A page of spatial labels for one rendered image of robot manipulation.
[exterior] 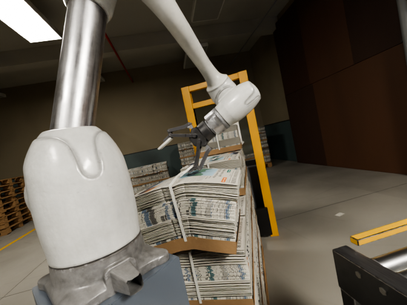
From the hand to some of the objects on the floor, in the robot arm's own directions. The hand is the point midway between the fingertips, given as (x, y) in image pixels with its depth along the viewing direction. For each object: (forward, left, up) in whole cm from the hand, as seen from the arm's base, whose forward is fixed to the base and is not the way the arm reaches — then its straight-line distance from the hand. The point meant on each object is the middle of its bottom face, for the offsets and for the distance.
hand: (171, 160), depth 84 cm
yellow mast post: (+158, +55, -115) cm, 203 cm away
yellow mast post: (+124, +111, -115) cm, 202 cm away
